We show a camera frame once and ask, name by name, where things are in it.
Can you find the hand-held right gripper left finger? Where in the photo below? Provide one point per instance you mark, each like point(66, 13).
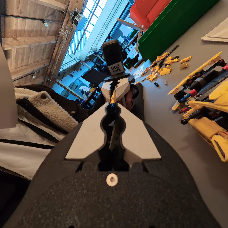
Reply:
point(85, 142)

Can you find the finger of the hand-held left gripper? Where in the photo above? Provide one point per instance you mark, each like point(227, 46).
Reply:
point(122, 90)
point(106, 92)

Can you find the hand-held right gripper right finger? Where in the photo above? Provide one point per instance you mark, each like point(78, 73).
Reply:
point(140, 142)

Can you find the yellow panel brick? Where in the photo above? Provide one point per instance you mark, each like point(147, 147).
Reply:
point(113, 97)

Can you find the small blue pin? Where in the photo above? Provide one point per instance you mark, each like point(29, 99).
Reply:
point(112, 108)

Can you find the yellow toy brick car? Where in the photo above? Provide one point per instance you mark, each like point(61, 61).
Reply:
point(204, 124)

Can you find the instruction booklet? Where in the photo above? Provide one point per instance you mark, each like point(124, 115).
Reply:
point(217, 35)

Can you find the person's left hand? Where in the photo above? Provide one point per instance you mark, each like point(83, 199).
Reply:
point(130, 101)

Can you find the black device green lights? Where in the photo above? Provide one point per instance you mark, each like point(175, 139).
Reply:
point(128, 64)

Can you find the black studded baseplate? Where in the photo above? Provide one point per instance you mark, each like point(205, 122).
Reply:
point(139, 106)

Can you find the yellow printed leaflet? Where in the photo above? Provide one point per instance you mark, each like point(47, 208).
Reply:
point(139, 71)

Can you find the wooden articulated stand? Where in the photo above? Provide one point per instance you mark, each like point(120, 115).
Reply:
point(128, 23)

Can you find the pile of yellow bricks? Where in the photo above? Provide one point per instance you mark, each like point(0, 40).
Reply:
point(165, 71)

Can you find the white hanging ceiling unit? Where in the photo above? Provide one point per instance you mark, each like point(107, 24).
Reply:
point(79, 20)

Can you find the person's fleece-lined jacket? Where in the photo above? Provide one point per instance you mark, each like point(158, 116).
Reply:
point(49, 106)

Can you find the red plastic tote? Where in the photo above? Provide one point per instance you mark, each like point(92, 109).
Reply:
point(147, 12)

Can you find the green storage bin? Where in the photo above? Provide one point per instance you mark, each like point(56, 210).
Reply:
point(169, 32)

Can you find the black long brick beam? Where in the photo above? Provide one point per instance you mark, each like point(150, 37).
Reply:
point(173, 50)

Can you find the person's white sweater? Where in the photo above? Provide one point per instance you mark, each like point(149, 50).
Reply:
point(17, 160)

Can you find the ceiling track spotlight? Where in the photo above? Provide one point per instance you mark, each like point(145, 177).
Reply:
point(33, 76)
point(46, 24)

